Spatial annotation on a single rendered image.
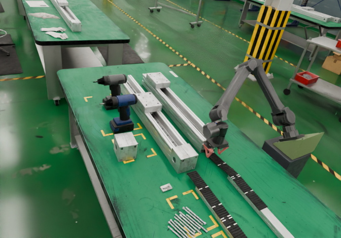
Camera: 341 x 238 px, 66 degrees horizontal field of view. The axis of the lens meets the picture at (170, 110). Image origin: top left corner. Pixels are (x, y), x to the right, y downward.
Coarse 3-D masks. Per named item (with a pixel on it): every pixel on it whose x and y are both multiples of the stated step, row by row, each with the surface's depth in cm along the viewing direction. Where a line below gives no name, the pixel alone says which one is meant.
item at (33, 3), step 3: (258, 0) 676; (261, 0) 684; (27, 3) 333; (30, 3) 335; (33, 3) 337; (36, 3) 339; (39, 3) 341; (42, 3) 344; (45, 3) 346; (30, 6) 324; (33, 6) 326; (36, 6) 328; (39, 6) 330; (42, 6) 332; (45, 6) 334; (48, 6) 336
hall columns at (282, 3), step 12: (276, 0) 401; (288, 0) 386; (264, 12) 404; (276, 12) 386; (288, 12) 398; (264, 24) 407; (276, 24) 399; (252, 36) 431; (264, 36) 410; (276, 36) 413; (252, 48) 435; (264, 48) 415; (276, 48) 430; (264, 60) 431
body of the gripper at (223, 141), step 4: (220, 136) 130; (224, 136) 131; (208, 140) 135; (212, 140) 135; (216, 140) 132; (220, 140) 132; (224, 140) 137; (212, 144) 133; (216, 144) 133; (220, 144) 133; (224, 144) 134; (212, 148) 132
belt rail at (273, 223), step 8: (232, 184) 127; (240, 192) 123; (248, 200) 119; (256, 208) 115; (264, 216) 112; (272, 216) 111; (272, 224) 108; (280, 224) 109; (280, 232) 105; (288, 232) 106
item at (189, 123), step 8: (144, 80) 194; (152, 88) 183; (168, 88) 181; (160, 96) 176; (168, 96) 180; (176, 96) 174; (168, 104) 166; (176, 104) 172; (184, 104) 167; (168, 112) 167; (176, 112) 159; (184, 112) 165; (192, 112) 160; (176, 120) 160; (184, 120) 152; (192, 120) 158; (200, 120) 154; (184, 128) 155; (192, 128) 146; (200, 128) 152; (192, 136) 147; (200, 136) 142; (200, 144) 141; (200, 152) 143
